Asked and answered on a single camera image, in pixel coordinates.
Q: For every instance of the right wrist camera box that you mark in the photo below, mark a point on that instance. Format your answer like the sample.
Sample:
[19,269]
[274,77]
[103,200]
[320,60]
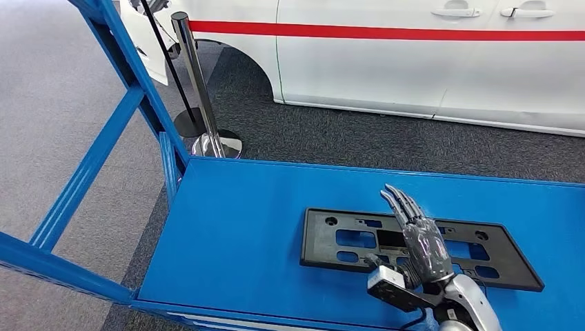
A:
[388,285]

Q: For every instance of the black plastic frame part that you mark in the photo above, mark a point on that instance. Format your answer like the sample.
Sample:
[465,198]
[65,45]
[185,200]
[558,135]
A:
[317,242]

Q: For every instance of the chrome stanchion post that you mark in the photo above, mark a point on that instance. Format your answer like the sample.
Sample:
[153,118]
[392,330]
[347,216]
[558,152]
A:
[196,73]

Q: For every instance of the white car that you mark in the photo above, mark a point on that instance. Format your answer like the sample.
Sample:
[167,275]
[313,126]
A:
[365,68]

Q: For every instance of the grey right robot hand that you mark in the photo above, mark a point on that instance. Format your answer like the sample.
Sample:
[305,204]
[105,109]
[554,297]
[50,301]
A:
[425,246]

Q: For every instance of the blue steel shelf rack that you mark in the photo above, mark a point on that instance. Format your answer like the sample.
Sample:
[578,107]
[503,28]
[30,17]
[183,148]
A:
[251,228]

